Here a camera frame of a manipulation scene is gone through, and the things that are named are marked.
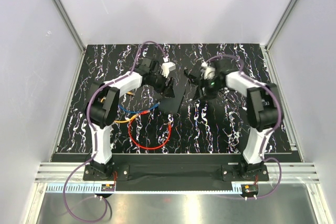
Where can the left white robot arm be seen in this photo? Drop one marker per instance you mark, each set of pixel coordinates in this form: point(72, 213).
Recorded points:
point(102, 106)

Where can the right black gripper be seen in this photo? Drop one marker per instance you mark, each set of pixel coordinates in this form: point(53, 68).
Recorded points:
point(207, 94)

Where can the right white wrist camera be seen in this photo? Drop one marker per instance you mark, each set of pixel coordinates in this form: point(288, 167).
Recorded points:
point(207, 71)

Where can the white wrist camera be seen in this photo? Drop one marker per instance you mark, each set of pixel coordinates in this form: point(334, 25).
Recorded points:
point(167, 67)
point(207, 71)

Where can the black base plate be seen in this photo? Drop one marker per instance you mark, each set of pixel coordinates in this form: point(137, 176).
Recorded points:
point(241, 171)

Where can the aluminium frame post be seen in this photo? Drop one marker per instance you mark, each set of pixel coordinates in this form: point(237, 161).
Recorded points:
point(69, 24)
point(286, 14)

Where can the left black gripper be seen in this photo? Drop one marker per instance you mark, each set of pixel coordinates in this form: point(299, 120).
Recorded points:
point(168, 92)

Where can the small connector board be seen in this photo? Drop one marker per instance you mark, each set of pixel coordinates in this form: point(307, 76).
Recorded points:
point(250, 189)
point(108, 187)

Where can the black power adapter with cord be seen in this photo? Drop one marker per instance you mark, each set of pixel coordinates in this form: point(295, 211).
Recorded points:
point(190, 77)

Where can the black network switch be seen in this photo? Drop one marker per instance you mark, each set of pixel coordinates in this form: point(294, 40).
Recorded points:
point(173, 105)

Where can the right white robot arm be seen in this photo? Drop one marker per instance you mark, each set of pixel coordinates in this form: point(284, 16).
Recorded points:
point(264, 110)

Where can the left aluminium frame post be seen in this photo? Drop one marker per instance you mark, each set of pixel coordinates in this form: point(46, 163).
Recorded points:
point(69, 24)

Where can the right aluminium frame post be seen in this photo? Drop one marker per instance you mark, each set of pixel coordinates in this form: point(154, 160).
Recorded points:
point(286, 14)

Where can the right small connector board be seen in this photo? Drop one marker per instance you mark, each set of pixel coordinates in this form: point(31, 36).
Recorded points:
point(250, 189)

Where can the left small connector board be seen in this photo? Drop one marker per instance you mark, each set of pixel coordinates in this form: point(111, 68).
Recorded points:
point(108, 187)

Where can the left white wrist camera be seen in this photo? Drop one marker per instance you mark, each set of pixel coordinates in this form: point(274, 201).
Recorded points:
point(167, 67)

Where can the aluminium front rail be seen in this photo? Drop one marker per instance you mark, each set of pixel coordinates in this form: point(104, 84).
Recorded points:
point(59, 172)

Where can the white slotted cable duct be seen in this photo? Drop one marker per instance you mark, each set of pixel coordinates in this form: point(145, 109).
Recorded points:
point(90, 188)

